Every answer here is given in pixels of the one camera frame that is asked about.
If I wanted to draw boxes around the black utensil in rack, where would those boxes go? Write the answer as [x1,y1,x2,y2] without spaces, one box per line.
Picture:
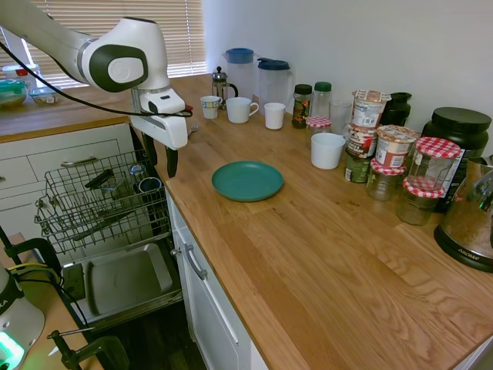
[83,169,116,190]

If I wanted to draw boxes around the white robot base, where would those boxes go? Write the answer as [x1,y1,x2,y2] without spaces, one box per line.
[0,264,47,370]

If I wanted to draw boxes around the clear green-cap bottle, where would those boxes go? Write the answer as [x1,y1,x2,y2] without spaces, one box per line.
[312,81,333,119]

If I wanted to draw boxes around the clear drinking glass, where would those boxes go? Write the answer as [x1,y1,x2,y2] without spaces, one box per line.
[329,99,354,136]

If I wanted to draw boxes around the green-lid food container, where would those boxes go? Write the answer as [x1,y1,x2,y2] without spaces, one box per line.
[0,79,29,111]

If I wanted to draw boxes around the black camera cable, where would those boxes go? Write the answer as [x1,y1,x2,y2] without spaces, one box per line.
[0,41,194,118]

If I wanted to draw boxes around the yellow wires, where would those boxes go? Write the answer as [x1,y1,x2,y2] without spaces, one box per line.
[6,263,65,289]

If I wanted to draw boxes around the open dishwasher door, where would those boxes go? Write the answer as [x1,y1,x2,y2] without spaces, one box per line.
[60,237,185,333]

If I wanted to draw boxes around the tall blue-lid clear pitcher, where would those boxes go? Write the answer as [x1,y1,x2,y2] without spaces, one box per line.
[222,47,256,102]

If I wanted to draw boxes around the clear glass in rack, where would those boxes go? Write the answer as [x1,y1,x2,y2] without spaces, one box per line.
[128,163,147,183]

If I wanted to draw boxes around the black vase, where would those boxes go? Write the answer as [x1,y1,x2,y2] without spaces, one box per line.
[380,92,414,128]

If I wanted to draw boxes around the red label food cup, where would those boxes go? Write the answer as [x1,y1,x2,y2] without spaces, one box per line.
[346,123,379,160]

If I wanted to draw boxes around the wire dishwasher rack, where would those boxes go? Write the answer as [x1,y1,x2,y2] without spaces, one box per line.
[34,147,173,256]

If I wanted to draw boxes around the dark blue cup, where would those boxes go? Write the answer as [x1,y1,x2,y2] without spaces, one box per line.
[137,177,163,194]

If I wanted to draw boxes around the small clear food container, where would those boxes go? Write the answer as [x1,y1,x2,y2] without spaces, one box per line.
[29,87,61,106]

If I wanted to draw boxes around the large gingham-lid glass jar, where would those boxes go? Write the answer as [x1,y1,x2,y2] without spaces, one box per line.
[406,136,462,194]

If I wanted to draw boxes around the white cabinet door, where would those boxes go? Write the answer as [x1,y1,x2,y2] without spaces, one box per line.
[166,190,253,370]

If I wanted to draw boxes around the red white oatmeal cup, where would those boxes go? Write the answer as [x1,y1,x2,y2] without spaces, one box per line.
[374,124,419,170]

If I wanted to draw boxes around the stainless steel electric kettle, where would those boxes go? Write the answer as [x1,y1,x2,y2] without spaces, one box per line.
[434,155,493,274]

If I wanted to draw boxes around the large black tub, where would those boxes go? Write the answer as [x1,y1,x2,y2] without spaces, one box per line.
[421,106,493,214]

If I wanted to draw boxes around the glass French press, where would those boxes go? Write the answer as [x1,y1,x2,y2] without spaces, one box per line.
[212,66,240,111]

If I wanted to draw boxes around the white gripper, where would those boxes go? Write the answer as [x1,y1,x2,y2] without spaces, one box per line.
[130,113,190,180]

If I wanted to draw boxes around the metal drawer handle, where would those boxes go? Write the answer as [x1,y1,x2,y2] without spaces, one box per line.
[60,155,101,168]

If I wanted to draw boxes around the small gingham-lid glass jar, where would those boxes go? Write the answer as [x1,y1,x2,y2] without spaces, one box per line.
[306,116,333,150]

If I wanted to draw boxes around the patterned white mug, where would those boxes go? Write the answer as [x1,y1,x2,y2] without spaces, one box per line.
[199,95,223,119]

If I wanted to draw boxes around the white drawer front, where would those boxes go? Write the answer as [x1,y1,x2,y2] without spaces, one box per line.
[25,137,125,182]

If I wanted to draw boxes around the wide white cup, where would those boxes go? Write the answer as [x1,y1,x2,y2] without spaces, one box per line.
[310,133,347,170]

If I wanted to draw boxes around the green label food cup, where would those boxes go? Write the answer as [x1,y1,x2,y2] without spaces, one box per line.
[344,150,373,184]

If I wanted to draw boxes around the white handleless cup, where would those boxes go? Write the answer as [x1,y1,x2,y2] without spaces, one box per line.
[263,102,287,130]

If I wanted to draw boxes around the plain white handled mug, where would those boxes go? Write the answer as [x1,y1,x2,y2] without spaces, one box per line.
[225,96,260,124]

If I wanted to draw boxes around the white foil-lid food cup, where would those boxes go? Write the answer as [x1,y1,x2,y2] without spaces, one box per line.
[350,89,393,130]

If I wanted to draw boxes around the teal green plate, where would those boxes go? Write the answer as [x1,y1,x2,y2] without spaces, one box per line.
[211,160,285,203]

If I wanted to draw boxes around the wooden window blinds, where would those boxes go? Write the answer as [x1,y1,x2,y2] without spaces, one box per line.
[0,0,207,92]

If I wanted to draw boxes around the metal cabinet handle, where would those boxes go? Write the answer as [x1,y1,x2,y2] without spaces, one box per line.
[182,243,209,281]

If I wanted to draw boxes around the dark spice jar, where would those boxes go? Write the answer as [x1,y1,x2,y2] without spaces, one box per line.
[291,83,314,130]

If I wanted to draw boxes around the wide blue-lid clear pitcher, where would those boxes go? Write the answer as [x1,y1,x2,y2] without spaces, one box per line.
[253,57,296,116]

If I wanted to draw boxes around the black C-clamp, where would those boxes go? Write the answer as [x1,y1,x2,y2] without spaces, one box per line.
[46,325,131,370]
[2,237,63,296]

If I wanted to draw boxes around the white red-lid container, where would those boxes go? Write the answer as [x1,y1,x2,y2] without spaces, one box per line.
[1,63,42,88]

